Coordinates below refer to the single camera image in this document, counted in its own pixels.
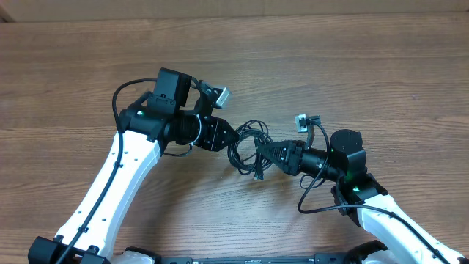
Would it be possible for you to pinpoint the cardboard back wall panel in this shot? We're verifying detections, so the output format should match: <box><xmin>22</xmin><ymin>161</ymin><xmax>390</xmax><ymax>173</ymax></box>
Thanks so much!
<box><xmin>1</xmin><ymin>0</ymin><xmax>468</xmax><ymax>22</ymax></box>

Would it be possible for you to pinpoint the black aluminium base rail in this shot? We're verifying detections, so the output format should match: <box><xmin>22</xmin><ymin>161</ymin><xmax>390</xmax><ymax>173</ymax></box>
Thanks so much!
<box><xmin>109</xmin><ymin>240</ymin><xmax>389</xmax><ymax>264</ymax></box>

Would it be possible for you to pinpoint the black USB cable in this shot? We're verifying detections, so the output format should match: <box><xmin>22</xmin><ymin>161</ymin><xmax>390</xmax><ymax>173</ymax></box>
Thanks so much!
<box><xmin>226</xmin><ymin>119</ymin><xmax>275</xmax><ymax>180</ymax></box>

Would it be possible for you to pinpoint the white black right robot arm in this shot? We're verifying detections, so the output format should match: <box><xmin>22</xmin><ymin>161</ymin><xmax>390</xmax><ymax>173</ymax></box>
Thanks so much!
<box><xmin>257</xmin><ymin>129</ymin><xmax>468</xmax><ymax>263</ymax></box>

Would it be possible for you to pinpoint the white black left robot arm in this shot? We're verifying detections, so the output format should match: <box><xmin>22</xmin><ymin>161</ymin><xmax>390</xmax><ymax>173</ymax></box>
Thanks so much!
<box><xmin>27</xmin><ymin>68</ymin><xmax>239</xmax><ymax>264</ymax></box>

